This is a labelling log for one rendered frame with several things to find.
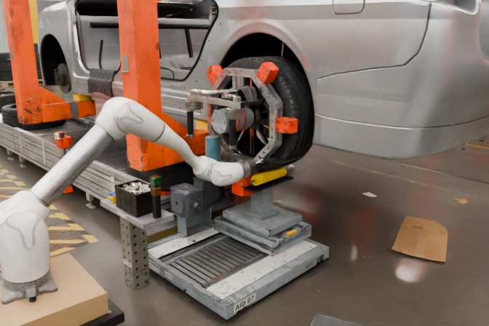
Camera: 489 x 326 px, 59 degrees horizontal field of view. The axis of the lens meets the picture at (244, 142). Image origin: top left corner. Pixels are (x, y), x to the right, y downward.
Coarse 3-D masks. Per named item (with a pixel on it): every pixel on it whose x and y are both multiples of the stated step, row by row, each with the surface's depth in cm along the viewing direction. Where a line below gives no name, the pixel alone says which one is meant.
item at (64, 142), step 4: (56, 132) 363; (56, 136) 360; (68, 136) 353; (56, 140) 341; (60, 140) 338; (64, 140) 340; (68, 140) 345; (72, 140) 350; (60, 144) 338; (64, 144) 340; (68, 144) 345; (60, 148) 339; (68, 188) 349; (72, 188) 351; (64, 192) 349; (68, 192) 350
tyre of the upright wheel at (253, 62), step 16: (240, 64) 243; (256, 64) 235; (288, 64) 239; (288, 80) 226; (304, 80) 235; (288, 96) 223; (304, 96) 229; (288, 112) 224; (304, 112) 228; (304, 128) 231; (288, 144) 228; (304, 144) 237; (288, 160) 240
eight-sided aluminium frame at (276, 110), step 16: (224, 80) 245; (256, 80) 225; (208, 96) 254; (272, 96) 221; (208, 112) 257; (272, 112) 222; (208, 128) 260; (272, 128) 224; (224, 144) 259; (272, 144) 224; (240, 160) 245; (256, 160) 235
